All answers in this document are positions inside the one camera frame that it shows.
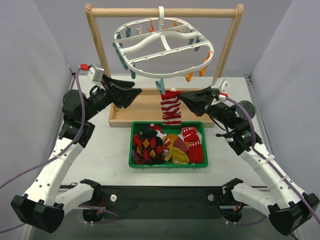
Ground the red white striped sock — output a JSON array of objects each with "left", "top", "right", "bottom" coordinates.
[{"left": 160, "top": 88, "right": 182, "bottom": 126}]

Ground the white round clip hanger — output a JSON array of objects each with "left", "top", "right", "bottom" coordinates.
[{"left": 113, "top": 6, "right": 214, "bottom": 79}]

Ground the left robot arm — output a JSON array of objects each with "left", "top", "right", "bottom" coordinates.
[{"left": 11, "top": 75, "right": 142, "bottom": 233}]

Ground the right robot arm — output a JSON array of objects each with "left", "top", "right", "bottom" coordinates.
[{"left": 177, "top": 87, "right": 320, "bottom": 236}]

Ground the wooden hanger stand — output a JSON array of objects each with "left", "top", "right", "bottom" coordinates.
[{"left": 84, "top": 3, "right": 244, "bottom": 127}]

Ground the green plastic bin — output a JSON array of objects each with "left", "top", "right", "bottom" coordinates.
[{"left": 128, "top": 121, "right": 208, "bottom": 169}]

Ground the red sock with white pattern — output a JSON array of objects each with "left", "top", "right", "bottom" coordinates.
[{"left": 181, "top": 126, "right": 204, "bottom": 164}]

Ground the black red argyle sock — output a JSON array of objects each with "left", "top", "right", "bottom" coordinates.
[{"left": 132, "top": 134, "right": 164, "bottom": 165}]

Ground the yellow sock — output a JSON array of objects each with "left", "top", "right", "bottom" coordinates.
[{"left": 162, "top": 134, "right": 190, "bottom": 165}]

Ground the purple sock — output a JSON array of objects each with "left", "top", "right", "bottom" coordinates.
[{"left": 132, "top": 152, "right": 139, "bottom": 164}]

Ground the white clothespin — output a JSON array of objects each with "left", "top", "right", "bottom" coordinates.
[{"left": 135, "top": 21, "right": 142, "bottom": 35}]

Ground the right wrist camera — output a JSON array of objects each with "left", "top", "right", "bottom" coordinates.
[{"left": 211, "top": 77, "right": 231, "bottom": 96}]

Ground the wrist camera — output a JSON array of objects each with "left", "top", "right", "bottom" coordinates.
[
  {"left": 211, "top": 77, "right": 231, "bottom": 96},
  {"left": 80, "top": 63, "right": 104, "bottom": 84}
]

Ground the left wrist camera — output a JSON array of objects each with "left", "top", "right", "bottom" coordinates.
[{"left": 80, "top": 63, "right": 104, "bottom": 84}]

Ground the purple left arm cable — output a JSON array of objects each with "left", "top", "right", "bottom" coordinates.
[{"left": 0, "top": 65, "right": 121, "bottom": 234}]

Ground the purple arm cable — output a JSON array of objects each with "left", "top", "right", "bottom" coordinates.
[
  {"left": 219, "top": 95, "right": 320, "bottom": 240},
  {"left": 0, "top": 65, "right": 121, "bottom": 234}
]

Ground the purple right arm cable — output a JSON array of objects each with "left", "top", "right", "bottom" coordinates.
[{"left": 219, "top": 95, "right": 320, "bottom": 240}]

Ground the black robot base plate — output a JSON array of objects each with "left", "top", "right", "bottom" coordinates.
[{"left": 82, "top": 186, "right": 245, "bottom": 223}]

